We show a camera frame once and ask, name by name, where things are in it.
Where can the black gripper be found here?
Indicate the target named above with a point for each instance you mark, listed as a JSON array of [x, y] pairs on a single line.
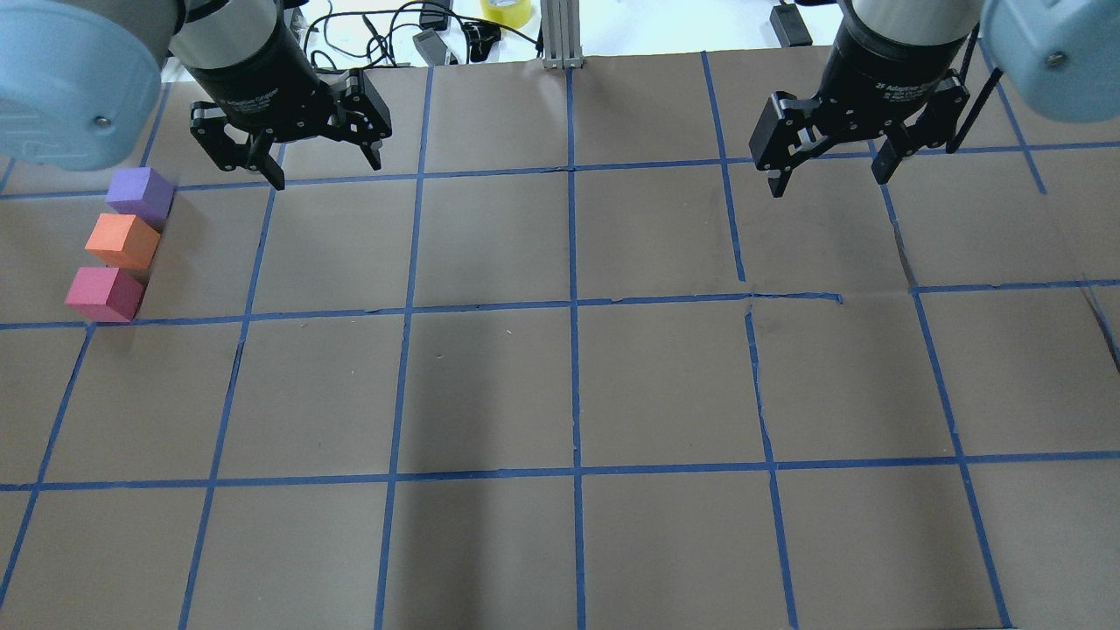
[[254, 77], [884, 66]]

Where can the orange foam cube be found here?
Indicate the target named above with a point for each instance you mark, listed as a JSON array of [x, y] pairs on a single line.
[[123, 241]]

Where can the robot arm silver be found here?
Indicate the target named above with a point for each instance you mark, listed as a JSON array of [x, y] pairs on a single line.
[[1061, 55], [81, 77]]

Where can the purple foam cube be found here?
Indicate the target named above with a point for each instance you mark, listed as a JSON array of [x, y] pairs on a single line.
[[143, 192]]

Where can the yellow tape roll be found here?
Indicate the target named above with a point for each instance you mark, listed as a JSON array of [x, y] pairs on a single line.
[[512, 13]]

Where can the pink foam cube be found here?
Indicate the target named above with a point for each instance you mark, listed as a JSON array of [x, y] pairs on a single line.
[[105, 294]]

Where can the aluminium frame post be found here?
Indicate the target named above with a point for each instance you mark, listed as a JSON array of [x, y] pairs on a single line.
[[561, 36]]

